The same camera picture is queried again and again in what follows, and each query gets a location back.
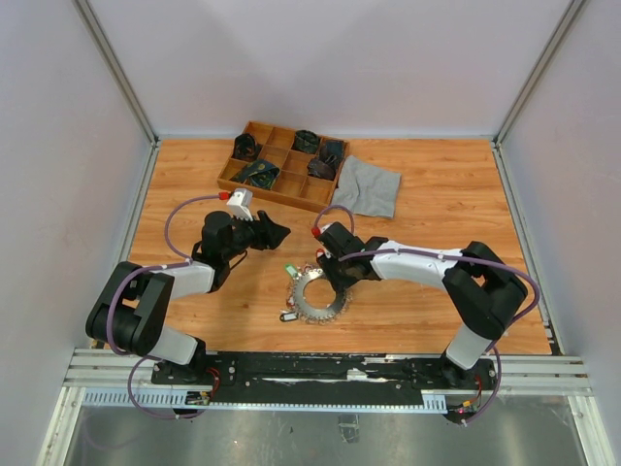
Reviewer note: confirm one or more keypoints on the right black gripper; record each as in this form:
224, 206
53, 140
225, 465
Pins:
326, 262

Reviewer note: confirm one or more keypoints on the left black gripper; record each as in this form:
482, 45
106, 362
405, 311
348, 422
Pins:
268, 234

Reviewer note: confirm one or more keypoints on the green key tag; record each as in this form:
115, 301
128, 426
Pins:
291, 270

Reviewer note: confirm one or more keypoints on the black key tag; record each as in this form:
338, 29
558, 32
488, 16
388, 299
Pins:
287, 317

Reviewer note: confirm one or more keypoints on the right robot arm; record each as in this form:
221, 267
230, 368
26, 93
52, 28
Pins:
486, 293

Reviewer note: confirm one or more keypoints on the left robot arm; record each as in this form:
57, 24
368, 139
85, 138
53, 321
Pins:
129, 314

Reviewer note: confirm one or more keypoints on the blue patterned tie front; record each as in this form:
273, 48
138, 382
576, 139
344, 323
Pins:
259, 173

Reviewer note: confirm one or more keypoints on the wooden divided tray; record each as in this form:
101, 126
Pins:
294, 187

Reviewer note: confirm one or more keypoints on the rolled purple tie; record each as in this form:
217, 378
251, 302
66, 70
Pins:
319, 169

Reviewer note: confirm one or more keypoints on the grey folded cloth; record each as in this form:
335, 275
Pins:
366, 189

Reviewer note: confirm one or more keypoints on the rolled dark tie back left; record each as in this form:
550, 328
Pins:
246, 148

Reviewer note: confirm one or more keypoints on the rolled dark tie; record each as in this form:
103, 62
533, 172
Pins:
246, 148
331, 152

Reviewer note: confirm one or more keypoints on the rolled green tie back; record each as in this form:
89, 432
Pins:
306, 141

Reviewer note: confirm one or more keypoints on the rolled dark tie right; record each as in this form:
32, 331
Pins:
331, 152

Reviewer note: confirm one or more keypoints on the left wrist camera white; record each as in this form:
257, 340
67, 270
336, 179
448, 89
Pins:
239, 203

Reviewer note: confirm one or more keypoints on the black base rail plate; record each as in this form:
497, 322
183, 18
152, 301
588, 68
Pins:
253, 376

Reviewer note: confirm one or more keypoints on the slotted grey cable duct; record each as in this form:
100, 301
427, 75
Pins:
185, 399

